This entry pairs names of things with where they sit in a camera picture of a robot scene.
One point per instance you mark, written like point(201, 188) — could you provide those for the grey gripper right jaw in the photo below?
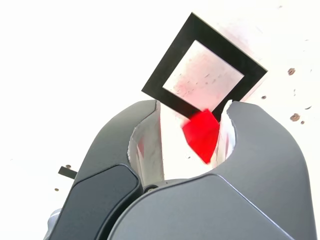
point(262, 175)

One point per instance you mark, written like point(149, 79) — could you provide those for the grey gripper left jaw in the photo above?
point(105, 155)

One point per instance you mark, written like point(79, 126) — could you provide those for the red cube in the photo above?
point(202, 135)

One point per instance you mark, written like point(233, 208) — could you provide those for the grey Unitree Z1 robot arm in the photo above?
point(53, 220)

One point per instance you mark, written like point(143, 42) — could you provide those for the black tape square outline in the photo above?
point(175, 55)

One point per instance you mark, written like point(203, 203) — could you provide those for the black tape strip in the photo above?
point(67, 172)

